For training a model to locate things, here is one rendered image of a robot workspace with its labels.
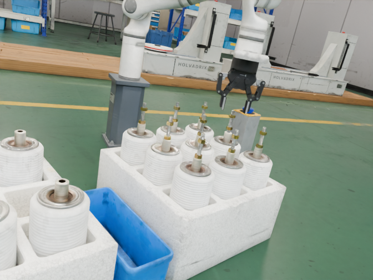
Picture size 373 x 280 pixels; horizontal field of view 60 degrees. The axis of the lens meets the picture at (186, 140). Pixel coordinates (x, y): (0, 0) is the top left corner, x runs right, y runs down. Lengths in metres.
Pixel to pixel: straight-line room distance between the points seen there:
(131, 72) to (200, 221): 0.82
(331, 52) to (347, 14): 2.72
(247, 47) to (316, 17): 6.72
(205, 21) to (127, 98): 2.07
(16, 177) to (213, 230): 0.45
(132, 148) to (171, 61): 2.22
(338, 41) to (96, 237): 4.13
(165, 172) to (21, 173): 0.32
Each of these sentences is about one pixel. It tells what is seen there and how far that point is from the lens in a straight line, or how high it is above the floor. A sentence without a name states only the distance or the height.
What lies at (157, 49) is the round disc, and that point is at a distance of 3.12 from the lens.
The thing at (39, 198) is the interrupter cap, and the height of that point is 0.25.
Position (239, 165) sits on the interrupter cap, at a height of 0.25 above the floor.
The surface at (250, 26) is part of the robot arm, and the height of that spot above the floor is 0.59.
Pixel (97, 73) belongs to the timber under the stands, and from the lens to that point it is 2.83.
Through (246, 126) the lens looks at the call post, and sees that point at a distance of 1.13.
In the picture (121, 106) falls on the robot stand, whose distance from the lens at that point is 1.39.
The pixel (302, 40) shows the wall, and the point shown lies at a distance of 7.74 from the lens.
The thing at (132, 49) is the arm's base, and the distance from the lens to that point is 1.37.
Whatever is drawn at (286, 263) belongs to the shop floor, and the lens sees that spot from 1.00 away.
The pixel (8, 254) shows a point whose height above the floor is 0.20.
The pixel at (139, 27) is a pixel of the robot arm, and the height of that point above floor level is 0.51.
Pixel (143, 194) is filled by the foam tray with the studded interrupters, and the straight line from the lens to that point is 0.81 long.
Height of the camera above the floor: 0.56
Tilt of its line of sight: 19 degrees down
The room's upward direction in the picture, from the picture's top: 11 degrees clockwise
